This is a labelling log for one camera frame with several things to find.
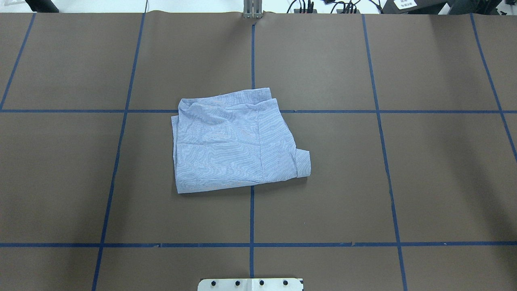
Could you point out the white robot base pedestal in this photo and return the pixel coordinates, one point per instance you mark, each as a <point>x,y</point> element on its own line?
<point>251,284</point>

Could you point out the aluminium frame post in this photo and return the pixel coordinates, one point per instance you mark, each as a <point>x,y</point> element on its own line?
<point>252,9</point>

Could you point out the light blue striped shirt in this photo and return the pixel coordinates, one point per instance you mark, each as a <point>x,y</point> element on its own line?
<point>234,140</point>

